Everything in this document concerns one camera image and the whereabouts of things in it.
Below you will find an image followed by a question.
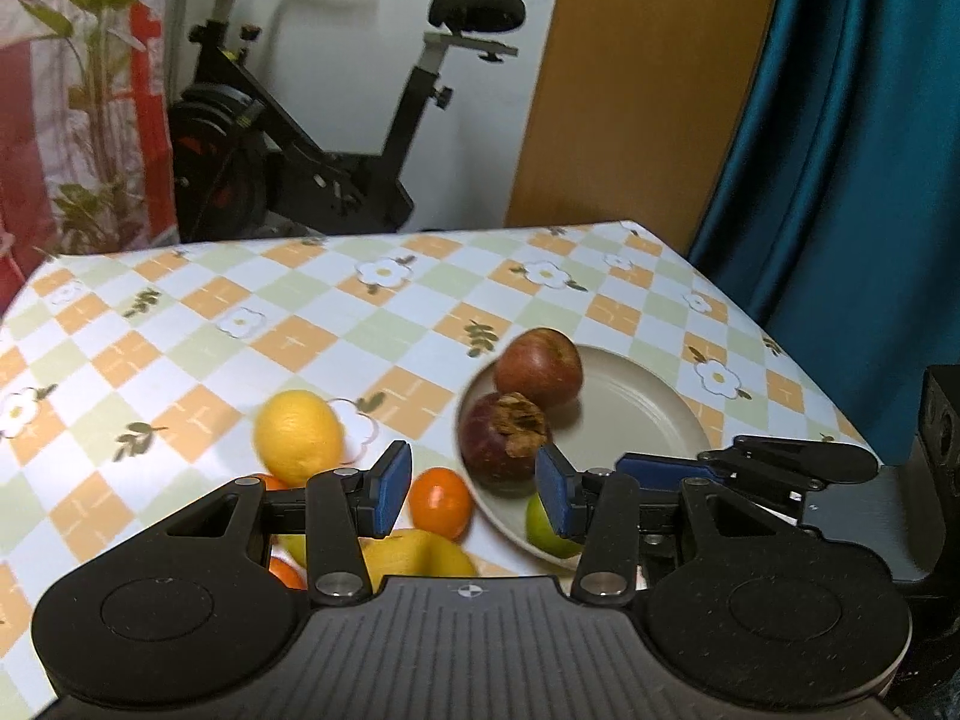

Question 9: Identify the yellow citrus fruit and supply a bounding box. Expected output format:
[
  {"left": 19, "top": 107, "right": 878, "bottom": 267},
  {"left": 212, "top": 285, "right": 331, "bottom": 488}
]
[{"left": 253, "top": 390, "right": 347, "bottom": 487}]

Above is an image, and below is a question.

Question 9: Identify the yellow mango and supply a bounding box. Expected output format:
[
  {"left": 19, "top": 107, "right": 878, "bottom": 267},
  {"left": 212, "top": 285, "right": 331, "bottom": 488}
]
[{"left": 281, "top": 529, "right": 479, "bottom": 578}]

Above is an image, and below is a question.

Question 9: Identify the red apple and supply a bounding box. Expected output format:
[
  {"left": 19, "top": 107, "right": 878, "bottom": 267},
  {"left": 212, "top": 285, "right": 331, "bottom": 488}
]
[{"left": 493, "top": 328, "right": 584, "bottom": 412}]

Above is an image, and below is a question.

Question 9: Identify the orange wooden panel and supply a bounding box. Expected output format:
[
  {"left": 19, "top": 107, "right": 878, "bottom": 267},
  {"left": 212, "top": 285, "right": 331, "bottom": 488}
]
[{"left": 506, "top": 0, "right": 788, "bottom": 256}]

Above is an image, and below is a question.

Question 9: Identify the teal curtain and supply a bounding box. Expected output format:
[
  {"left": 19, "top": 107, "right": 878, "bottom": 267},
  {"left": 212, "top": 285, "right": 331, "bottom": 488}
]
[{"left": 686, "top": 0, "right": 960, "bottom": 466}]

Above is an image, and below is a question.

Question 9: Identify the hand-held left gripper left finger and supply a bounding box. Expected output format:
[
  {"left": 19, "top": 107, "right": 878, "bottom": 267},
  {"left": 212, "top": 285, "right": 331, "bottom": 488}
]
[{"left": 161, "top": 441, "right": 415, "bottom": 605}]

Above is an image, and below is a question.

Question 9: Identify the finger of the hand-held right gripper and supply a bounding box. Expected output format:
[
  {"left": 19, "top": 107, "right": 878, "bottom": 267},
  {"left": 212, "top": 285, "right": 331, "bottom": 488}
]
[
  {"left": 697, "top": 435, "right": 880, "bottom": 487},
  {"left": 615, "top": 452, "right": 826, "bottom": 522}
]

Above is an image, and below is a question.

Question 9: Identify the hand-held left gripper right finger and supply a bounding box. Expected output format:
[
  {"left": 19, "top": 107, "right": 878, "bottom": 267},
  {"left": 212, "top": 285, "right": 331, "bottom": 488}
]
[{"left": 534, "top": 442, "right": 758, "bottom": 607}]

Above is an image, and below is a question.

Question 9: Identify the beige plate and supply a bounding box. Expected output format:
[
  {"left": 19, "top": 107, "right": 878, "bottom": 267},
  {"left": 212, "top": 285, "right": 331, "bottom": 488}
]
[{"left": 455, "top": 345, "right": 712, "bottom": 567}]

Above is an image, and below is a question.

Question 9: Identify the pink printed backdrop cloth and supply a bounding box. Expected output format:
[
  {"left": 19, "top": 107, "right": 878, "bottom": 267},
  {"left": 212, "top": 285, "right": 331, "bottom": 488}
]
[{"left": 0, "top": 0, "right": 179, "bottom": 271}]

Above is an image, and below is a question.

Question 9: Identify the black exercise bike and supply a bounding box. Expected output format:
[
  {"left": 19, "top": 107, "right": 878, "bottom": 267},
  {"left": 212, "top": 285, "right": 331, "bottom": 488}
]
[{"left": 166, "top": 0, "right": 526, "bottom": 235}]

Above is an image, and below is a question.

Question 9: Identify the purple mangosteen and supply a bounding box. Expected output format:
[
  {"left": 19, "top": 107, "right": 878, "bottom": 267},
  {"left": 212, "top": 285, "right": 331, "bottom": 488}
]
[{"left": 459, "top": 391, "right": 554, "bottom": 482}]

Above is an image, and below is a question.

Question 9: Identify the green apple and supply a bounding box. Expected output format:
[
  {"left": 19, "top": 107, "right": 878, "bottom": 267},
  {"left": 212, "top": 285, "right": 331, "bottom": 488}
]
[{"left": 525, "top": 493, "right": 584, "bottom": 560}]

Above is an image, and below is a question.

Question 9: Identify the grey-blue fluffy blanket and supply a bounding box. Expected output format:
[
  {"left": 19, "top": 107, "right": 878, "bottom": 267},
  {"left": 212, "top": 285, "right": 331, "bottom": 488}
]
[{"left": 892, "top": 690, "right": 960, "bottom": 720}]

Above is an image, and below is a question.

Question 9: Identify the checkered floral tablecloth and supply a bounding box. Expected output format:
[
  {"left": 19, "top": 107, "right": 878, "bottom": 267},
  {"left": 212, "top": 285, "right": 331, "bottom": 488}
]
[{"left": 0, "top": 221, "right": 882, "bottom": 720}]

